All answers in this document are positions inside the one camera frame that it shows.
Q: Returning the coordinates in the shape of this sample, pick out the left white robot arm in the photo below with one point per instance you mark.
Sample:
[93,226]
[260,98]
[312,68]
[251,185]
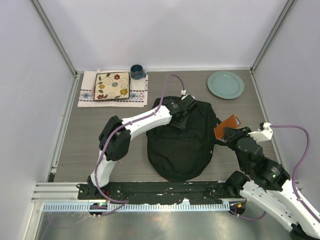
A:
[115,138]

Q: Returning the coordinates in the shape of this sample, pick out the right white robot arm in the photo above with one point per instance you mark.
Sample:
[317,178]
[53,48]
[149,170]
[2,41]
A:
[268,185]

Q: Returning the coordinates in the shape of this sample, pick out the dark blue ceramic cup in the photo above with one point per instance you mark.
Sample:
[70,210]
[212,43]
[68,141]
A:
[137,72]

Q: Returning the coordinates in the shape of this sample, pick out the floral square ceramic plate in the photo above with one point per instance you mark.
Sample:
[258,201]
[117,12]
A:
[112,86]

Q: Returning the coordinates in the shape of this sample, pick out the light teal round plate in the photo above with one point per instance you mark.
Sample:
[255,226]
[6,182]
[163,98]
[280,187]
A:
[225,85]

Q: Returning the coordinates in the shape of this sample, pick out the white patterned cloth mat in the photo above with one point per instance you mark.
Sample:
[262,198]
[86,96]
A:
[138,95]

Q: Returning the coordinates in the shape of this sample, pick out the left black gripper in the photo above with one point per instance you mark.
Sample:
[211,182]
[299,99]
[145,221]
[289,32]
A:
[181,126]

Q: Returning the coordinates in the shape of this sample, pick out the white slotted cable duct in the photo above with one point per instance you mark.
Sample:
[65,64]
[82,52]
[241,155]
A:
[185,206]

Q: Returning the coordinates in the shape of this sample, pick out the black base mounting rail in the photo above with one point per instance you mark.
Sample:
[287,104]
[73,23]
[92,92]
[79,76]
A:
[163,193]

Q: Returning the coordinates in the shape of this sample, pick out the brown leather wallet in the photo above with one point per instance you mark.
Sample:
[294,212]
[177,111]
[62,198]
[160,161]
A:
[232,122]

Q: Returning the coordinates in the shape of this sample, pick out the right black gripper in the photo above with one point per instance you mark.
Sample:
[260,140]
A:
[231,134]

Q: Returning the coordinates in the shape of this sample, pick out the black student backpack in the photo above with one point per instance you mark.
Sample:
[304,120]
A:
[179,155]

